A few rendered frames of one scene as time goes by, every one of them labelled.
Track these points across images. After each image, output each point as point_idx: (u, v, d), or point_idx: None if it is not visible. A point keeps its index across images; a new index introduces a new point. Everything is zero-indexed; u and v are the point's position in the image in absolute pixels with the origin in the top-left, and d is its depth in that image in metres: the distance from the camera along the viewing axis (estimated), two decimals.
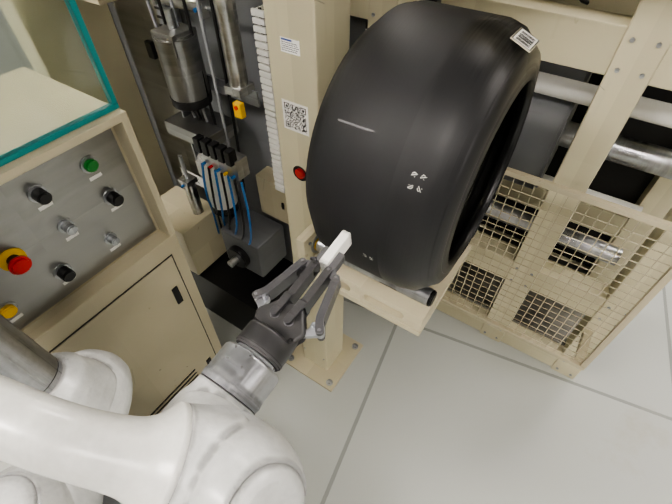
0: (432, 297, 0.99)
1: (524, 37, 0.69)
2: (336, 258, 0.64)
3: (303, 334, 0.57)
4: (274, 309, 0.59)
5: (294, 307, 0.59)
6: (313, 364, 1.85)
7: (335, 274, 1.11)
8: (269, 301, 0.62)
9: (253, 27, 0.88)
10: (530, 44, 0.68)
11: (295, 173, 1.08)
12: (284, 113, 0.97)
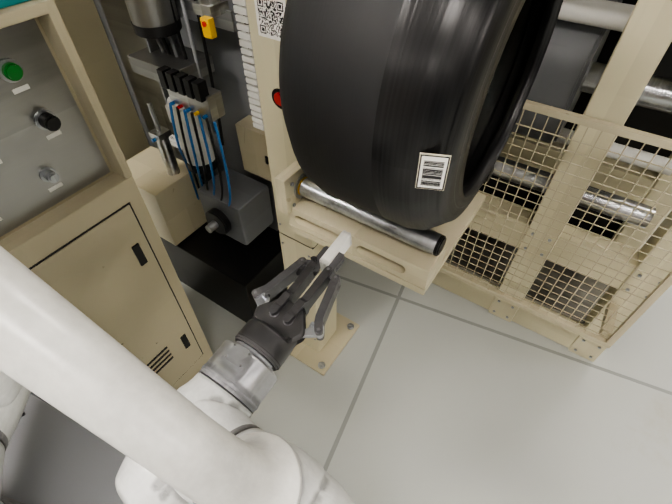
0: (442, 246, 0.84)
1: (429, 172, 0.56)
2: (336, 258, 0.64)
3: (302, 333, 0.57)
4: (273, 308, 0.58)
5: (293, 306, 0.59)
6: (304, 345, 1.67)
7: (322, 222, 0.92)
8: (268, 300, 0.62)
9: None
10: (440, 178, 0.56)
11: (274, 98, 0.90)
12: (257, 14, 0.79)
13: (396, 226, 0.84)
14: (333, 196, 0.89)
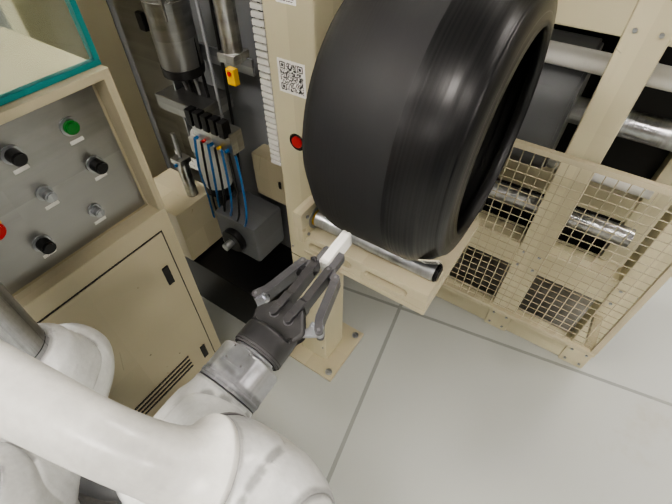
0: (434, 281, 0.94)
1: (428, 262, 0.83)
2: (336, 258, 0.64)
3: (302, 334, 0.57)
4: (274, 308, 0.58)
5: (294, 306, 0.59)
6: (312, 353, 1.79)
7: None
8: (268, 300, 0.62)
9: None
10: (437, 263, 0.83)
11: (292, 141, 1.02)
12: (279, 74, 0.91)
13: None
14: None
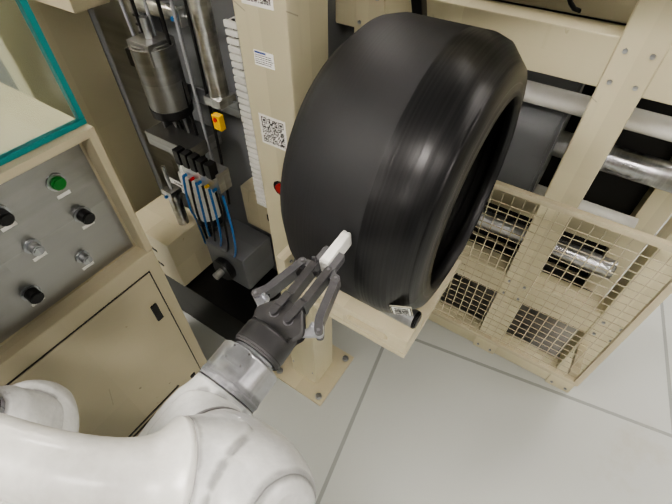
0: (417, 322, 0.99)
1: (399, 311, 0.78)
2: (336, 258, 0.64)
3: (302, 333, 0.57)
4: (273, 308, 0.58)
5: (293, 306, 0.59)
6: (302, 377, 1.81)
7: None
8: (268, 300, 0.62)
9: (227, 39, 0.84)
10: (408, 312, 0.78)
11: (275, 188, 1.04)
12: (262, 127, 0.93)
13: None
14: None
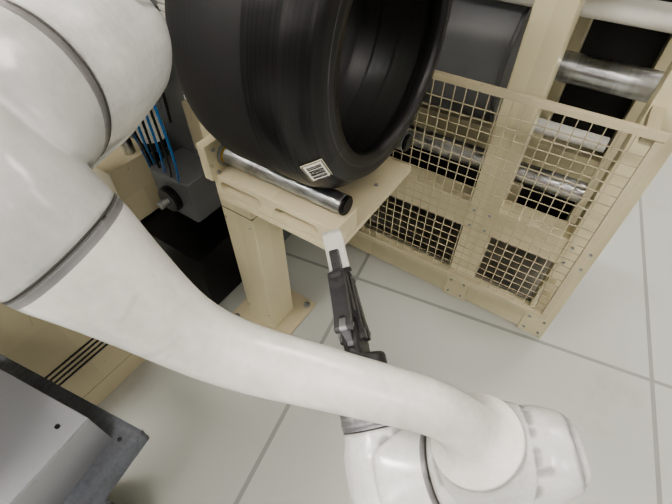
0: (341, 211, 0.85)
1: (314, 172, 0.72)
2: (331, 259, 0.64)
3: (343, 341, 0.57)
4: None
5: None
6: (260, 322, 1.71)
7: (243, 187, 0.96)
8: None
9: None
10: (324, 171, 0.72)
11: None
12: None
13: None
14: None
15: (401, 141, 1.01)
